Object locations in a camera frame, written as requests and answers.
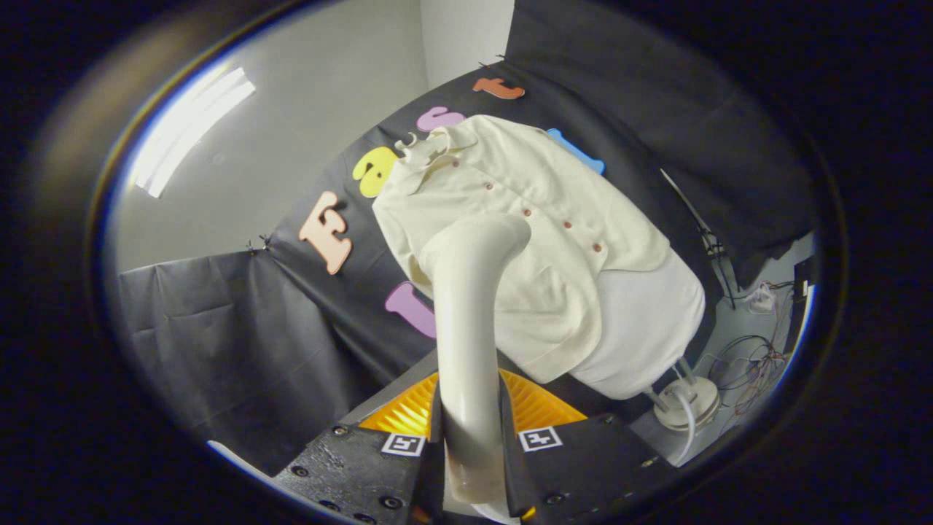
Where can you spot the black backdrop cloth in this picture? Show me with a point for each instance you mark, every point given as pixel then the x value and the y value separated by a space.
pixel 240 343

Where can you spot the white clothes hanger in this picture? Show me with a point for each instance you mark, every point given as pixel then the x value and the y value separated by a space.
pixel 417 149

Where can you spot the ceiling light panel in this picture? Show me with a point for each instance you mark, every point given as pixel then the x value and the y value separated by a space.
pixel 189 131

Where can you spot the cream button-up shirt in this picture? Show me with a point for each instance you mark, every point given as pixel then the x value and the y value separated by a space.
pixel 510 182

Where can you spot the white steamer base unit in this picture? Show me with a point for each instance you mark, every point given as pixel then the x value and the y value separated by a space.
pixel 700 399

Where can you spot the grey cabinet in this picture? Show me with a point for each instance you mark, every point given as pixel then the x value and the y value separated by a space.
pixel 397 386

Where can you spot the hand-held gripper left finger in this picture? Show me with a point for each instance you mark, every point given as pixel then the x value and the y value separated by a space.
pixel 350 474

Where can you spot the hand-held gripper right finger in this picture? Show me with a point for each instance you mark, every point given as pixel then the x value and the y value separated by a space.
pixel 590 474

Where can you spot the white garment ironing form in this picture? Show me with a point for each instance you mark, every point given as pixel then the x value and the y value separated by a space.
pixel 649 328

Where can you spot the cream garment steamer head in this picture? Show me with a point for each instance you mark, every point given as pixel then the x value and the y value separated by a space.
pixel 466 328

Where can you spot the black stand pole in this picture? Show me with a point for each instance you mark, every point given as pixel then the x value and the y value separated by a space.
pixel 711 240

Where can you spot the black binder clips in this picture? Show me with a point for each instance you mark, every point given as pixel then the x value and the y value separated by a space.
pixel 258 245
pixel 492 63

